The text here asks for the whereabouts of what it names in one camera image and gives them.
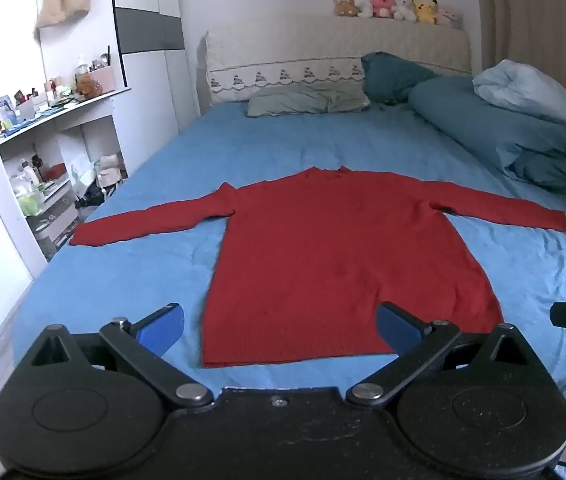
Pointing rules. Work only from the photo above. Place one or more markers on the red long-sleeved sweater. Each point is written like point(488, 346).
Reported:
point(333, 260)

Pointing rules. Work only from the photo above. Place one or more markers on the teal pillow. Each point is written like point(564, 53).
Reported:
point(393, 77)

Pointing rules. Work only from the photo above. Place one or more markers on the teal rolled duvet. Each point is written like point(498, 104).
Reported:
point(503, 130)

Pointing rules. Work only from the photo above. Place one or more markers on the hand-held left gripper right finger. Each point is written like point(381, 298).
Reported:
point(395, 329)

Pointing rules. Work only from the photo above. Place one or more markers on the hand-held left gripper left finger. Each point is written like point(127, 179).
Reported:
point(164, 329)

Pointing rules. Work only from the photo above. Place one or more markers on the row of plush toys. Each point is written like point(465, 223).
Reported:
point(398, 9)

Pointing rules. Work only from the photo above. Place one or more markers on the beige curtain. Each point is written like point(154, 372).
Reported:
point(543, 15)

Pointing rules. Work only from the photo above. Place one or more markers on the brown plush bear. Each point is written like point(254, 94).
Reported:
point(88, 86)

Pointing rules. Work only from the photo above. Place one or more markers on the white detergent bottle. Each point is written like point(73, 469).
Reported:
point(27, 176)

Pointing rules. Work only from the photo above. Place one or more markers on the pile of bags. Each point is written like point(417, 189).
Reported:
point(103, 180)

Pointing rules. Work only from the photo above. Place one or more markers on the light blue blanket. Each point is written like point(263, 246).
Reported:
point(528, 90)

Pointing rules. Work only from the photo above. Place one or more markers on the bed with blue sheet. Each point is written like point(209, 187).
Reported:
point(263, 145)

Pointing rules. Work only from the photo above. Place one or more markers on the white and grey wardrobe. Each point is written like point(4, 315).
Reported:
point(158, 60)

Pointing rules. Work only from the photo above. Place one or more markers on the cream embroidered headboard cover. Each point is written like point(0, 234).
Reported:
point(313, 50)

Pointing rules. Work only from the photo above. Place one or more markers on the grey-green pillow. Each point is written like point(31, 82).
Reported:
point(308, 97)

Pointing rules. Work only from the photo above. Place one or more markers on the white shelf unit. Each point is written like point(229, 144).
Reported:
point(93, 115)

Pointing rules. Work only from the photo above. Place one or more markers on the cluster of toiletry bottles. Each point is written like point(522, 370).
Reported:
point(23, 110)

